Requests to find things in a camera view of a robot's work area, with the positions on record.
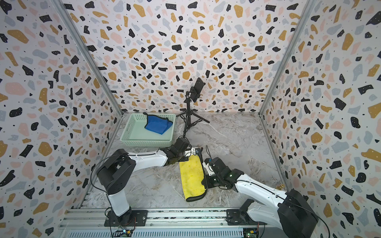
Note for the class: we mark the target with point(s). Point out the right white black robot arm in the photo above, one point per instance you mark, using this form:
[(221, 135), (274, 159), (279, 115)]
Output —
[(286, 210)]

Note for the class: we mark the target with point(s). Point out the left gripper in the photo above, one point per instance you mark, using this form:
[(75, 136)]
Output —
[(184, 158)]

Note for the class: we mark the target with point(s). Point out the mint green plastic basket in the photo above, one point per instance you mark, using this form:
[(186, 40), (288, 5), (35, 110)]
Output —
[(135, 135)]

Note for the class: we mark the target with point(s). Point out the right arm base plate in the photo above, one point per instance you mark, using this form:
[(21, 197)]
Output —
[(236, 217)]

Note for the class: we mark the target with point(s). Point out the black tripod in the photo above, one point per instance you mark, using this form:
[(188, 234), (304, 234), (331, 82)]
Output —
[(187, 113)]

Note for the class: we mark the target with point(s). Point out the small brass object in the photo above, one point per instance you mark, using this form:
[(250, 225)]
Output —
[(280, 187)]

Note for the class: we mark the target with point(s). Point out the left green circuit board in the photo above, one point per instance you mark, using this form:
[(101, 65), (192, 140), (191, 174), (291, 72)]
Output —
[(123, 233)]

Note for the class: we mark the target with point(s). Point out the blue grey dishcloth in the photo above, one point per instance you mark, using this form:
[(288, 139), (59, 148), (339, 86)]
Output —
[(157, 124)]

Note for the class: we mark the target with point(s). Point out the yellow grey dishcloth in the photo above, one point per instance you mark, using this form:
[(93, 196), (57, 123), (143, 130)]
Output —
[(192, 176)]

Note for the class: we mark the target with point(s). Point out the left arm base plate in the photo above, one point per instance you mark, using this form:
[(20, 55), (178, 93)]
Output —
[(134, 218)]

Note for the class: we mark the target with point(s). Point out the green circuit board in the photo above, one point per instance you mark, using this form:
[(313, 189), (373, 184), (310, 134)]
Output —
[(250, 233), (123, 233)]

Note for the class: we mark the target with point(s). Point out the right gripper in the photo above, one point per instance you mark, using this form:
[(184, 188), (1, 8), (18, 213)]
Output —
[(206, 184)]

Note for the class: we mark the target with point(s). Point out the right green circuit board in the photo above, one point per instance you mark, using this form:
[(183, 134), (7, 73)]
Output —
[(250, 233)]

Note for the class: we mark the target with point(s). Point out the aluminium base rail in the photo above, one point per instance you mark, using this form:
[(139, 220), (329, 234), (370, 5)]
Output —
[(162, 223)]

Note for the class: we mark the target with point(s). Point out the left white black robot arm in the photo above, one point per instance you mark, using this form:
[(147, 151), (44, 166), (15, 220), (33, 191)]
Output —
[(116, 171)]

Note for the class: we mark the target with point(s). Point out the black phone on tripod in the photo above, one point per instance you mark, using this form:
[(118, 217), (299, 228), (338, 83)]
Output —
[(197, 89)]

